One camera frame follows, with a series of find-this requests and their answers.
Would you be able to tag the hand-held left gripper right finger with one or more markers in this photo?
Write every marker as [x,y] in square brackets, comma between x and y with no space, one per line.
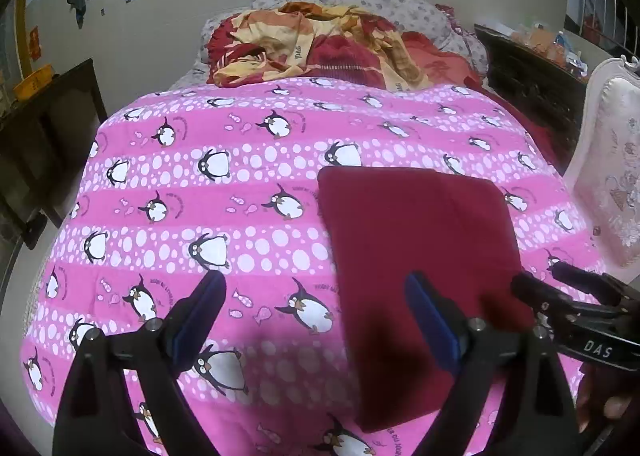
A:
[432,323]

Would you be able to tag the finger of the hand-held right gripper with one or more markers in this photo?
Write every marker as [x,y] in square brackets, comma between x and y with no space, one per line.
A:
[585,278]
[542,298]

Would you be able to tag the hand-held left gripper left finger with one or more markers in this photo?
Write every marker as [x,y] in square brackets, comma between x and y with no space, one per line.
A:
[197,321]

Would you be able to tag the maroon garment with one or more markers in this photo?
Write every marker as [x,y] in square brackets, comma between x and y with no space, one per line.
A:
[400,236]

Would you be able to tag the person's right hand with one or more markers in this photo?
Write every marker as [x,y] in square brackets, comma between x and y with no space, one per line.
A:
[610,401]

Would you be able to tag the pink penguin print blanket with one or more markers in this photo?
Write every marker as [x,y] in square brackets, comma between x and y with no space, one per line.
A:
[175,196]

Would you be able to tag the white upholstered chair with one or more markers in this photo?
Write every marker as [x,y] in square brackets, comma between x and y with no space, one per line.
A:
[610,136]

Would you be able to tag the dark wooden nightstand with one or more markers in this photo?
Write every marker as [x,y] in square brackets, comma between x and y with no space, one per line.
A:
[540,81]

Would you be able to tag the dark wooden cabinet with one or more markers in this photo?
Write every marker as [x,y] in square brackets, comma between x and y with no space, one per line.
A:
[60,136]

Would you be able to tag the orange packet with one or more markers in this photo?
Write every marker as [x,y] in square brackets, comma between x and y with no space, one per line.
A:
[542,41]

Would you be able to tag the metal rack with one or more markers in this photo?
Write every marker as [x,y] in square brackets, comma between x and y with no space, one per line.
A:
[582,1]

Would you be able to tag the yellow basket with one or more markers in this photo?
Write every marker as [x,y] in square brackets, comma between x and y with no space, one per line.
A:
[32,84]

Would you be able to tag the red yellow floral quilt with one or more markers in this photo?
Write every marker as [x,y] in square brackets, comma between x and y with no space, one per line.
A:
[340,46]

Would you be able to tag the red wall sticker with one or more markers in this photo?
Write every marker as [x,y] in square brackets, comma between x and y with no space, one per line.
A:
[35,42]

